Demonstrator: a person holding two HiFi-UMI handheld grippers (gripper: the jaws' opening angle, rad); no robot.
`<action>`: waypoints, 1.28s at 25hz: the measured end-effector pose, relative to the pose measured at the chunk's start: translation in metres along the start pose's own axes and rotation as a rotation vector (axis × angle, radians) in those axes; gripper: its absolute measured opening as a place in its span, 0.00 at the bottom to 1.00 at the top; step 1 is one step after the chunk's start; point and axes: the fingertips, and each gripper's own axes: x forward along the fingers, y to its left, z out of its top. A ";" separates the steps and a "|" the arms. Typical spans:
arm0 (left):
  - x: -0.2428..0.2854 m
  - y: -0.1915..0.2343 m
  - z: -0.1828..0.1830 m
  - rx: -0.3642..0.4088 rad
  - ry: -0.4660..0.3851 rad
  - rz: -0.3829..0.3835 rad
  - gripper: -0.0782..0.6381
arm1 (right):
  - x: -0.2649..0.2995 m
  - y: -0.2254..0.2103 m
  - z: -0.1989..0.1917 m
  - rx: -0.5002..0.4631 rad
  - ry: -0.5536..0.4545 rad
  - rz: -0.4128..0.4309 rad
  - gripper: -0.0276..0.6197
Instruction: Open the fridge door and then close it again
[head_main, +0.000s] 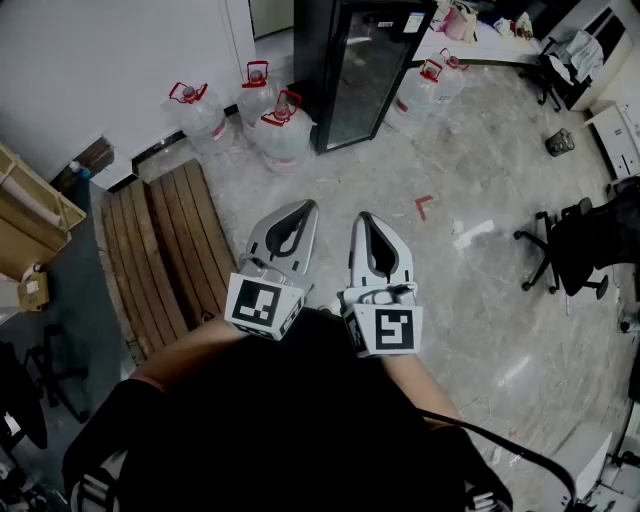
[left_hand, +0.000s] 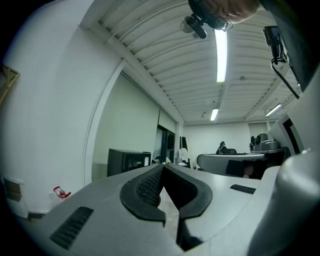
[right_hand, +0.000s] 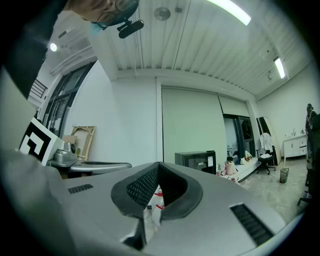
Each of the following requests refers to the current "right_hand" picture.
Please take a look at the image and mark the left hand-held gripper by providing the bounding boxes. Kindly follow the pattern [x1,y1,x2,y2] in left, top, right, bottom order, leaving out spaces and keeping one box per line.
[19,116,133,176]

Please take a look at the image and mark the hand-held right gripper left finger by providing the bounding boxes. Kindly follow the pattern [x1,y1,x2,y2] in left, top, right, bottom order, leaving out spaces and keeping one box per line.
[63,161,160,256]

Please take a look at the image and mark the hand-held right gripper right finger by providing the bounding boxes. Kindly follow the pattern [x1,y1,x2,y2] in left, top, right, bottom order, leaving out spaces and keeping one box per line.
[147,161,286,256]

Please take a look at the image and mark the black box cabinet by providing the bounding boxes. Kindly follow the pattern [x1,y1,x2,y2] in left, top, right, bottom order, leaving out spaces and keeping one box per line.
[174,150,217,175]

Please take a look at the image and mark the brown cardboard sheet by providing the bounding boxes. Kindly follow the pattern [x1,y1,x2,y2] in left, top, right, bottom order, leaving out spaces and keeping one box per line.
[61,134,77,151]

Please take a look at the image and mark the pink bag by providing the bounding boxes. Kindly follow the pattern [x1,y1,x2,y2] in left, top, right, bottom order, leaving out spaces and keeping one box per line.
[224,160,238,176]

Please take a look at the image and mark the white window platform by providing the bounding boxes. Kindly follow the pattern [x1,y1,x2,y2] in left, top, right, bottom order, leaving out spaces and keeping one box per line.
[234,156,261,184]

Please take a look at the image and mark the white printed bag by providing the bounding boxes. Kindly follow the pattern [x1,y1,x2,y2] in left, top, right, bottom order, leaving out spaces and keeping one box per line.
[239,150,254,165]

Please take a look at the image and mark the black office chair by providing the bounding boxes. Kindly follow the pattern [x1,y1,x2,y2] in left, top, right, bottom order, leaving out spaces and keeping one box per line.
[256,149,277,176]

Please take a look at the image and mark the white hanging shirt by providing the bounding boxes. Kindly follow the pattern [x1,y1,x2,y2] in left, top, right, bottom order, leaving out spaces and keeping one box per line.
[258,132,274,152]

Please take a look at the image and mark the wide white roller blind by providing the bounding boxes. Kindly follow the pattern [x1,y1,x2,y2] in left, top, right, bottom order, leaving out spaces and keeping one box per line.
[161,86,227,166]

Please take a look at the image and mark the leaning white board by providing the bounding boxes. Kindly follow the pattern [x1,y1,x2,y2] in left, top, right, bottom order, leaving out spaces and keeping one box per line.
[256,116,282,166]

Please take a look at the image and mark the white sink cabinet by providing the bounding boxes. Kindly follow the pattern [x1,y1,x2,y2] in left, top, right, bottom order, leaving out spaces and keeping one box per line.
[282,134,308,159]

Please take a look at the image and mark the narrow white roller blind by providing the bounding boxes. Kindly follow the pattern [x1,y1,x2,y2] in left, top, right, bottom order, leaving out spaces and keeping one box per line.
[218,94,251,118]

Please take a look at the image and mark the person's black shirt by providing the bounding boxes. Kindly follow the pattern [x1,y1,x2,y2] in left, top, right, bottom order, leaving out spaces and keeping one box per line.
[3,0,70,101]

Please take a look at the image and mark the person's face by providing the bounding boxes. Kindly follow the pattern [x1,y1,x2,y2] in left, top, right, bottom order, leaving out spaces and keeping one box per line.
[63,0,131,25]

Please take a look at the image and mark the black eyeglasses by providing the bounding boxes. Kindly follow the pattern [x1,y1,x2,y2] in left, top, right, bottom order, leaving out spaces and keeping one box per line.
[96,0,137,24]

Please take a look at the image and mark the ceiling tube light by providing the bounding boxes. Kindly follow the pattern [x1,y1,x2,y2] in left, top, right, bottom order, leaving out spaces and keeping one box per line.
[273,56,286,80]
[206,0,252,26]

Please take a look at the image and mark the round ceiling speaker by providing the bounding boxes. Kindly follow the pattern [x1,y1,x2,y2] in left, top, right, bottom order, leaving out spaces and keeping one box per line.
[153,6,172,21]

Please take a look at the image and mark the wooden canvas frame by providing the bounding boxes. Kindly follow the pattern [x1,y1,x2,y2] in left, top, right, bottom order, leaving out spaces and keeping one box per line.
[70,125,97,161]

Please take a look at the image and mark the black glass partition frame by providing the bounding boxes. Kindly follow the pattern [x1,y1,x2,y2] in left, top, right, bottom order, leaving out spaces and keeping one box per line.
[41,61,98,139]

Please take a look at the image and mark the wire waste bin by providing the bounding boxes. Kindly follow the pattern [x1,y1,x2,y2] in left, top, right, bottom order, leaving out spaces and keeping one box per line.
[279,167,290,184]

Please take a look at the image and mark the black window frame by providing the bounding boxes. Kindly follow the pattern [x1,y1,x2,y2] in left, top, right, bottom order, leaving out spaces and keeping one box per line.
[222,113,257,159]

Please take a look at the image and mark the black head camera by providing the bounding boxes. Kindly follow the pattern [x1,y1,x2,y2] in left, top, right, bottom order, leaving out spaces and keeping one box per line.
[116,19,145,40]

